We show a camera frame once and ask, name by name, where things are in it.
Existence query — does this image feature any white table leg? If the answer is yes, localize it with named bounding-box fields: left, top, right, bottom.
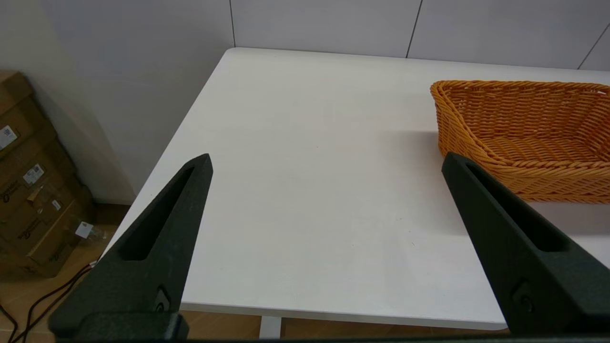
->
left=260, top=317, right=283, bottom=340

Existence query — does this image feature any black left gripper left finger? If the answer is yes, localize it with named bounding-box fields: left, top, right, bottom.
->
left=48, top=153, right=214, bottom=340

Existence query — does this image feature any dark floor cable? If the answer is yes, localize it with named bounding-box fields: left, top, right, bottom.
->
left=0, top=260, right=101, bottom=343

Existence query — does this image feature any brown cardboard box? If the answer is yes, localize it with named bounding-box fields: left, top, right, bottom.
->
left=0, top=186, right=98, bottom=279
left=0, top=71, right=54, bottom=160
left=0, top=136, right=79, bottom=215

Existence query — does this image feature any orange wicker basket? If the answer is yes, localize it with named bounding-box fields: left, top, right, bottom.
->
left=430, top=80, right=610, bottom=204

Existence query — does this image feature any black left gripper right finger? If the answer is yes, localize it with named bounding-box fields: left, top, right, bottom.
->
left=441, top=152, right=610, bottom=335

